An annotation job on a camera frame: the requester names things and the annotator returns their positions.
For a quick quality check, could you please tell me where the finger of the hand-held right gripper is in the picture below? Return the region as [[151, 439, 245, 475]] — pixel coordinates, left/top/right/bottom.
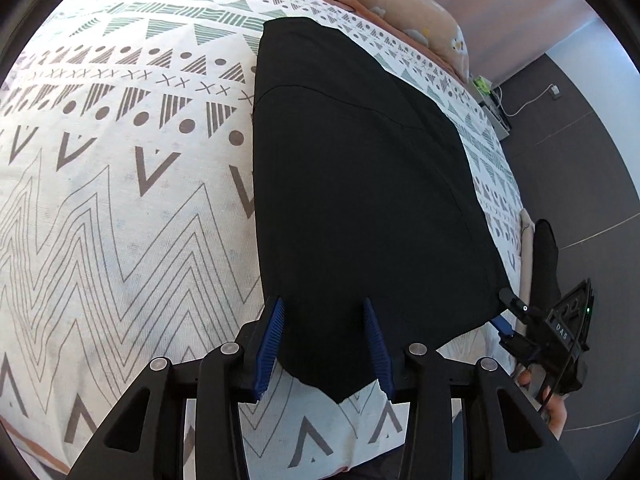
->
[[491, 316, 542, 362], [498, 287, 545, 327]]

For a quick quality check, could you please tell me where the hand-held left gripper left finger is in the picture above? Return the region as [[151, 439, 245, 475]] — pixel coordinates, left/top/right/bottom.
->
[[65, 296, 287, 480]]

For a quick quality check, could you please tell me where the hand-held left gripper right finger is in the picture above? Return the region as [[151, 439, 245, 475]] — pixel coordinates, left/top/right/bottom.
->
[[361, 297, 583, 480]]

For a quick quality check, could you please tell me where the black jacket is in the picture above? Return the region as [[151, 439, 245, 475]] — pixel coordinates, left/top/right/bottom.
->
[[251, 17, 511, 403]]

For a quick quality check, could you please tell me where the person's right hand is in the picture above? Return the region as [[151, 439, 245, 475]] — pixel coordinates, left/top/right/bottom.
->
[[515, 367, 569, 437]]

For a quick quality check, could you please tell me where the person's black trouser leg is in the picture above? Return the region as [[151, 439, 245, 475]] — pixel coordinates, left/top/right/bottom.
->
[[532, 219, 564, 307]]

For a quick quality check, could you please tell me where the white bedside box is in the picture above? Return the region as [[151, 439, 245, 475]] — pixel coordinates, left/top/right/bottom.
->
[[477, 89, 513, 141]]

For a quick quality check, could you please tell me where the white geometric patterned bed quilt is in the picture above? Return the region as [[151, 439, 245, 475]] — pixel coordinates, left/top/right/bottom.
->
[[0, 0, 526, 477]]

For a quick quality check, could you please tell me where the pink curtain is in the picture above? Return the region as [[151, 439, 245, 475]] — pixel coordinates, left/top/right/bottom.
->
[[395, 0, 617, 87]]

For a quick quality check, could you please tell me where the peach plush pillow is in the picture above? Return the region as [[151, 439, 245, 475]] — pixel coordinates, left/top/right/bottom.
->
[[342, 0, 469, 81]]

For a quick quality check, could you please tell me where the white cable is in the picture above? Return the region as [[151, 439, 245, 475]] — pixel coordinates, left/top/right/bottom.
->
[[494, 87, 556, 119]]

